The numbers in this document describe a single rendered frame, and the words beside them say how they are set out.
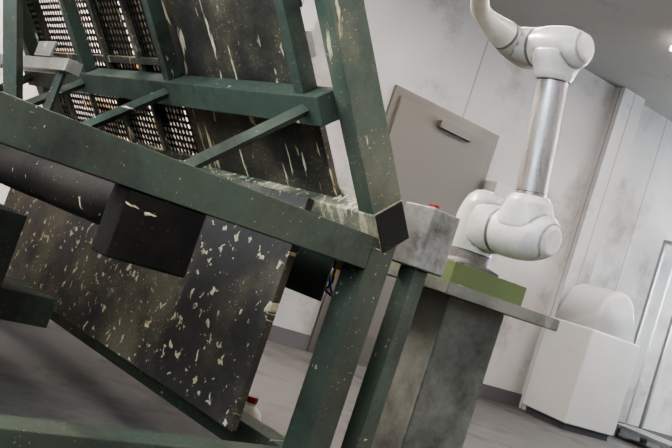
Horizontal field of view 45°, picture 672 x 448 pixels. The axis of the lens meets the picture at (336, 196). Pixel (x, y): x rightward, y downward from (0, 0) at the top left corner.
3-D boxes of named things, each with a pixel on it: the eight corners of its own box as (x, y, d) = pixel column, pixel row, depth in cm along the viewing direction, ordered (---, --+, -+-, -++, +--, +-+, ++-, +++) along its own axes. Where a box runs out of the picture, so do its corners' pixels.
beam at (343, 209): (382, 255, 217) (410, 238, 223) (374, 215, 212) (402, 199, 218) (60, 158, 381) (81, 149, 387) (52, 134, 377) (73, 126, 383)
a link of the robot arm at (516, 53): (499, 18, 273) (531, 17, 262) (529, 44, 284) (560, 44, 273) (486, 53, 271) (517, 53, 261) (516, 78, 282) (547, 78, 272)
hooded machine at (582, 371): (565, 421, 745) (604, 292, 755) (614, 443, 696) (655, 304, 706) (517, 408, 713) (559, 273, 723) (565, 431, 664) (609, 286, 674)
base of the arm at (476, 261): (462, 270, 291) (466, 255, 292) (500, 279, 271) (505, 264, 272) (422, 255, 283) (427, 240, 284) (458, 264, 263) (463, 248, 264)
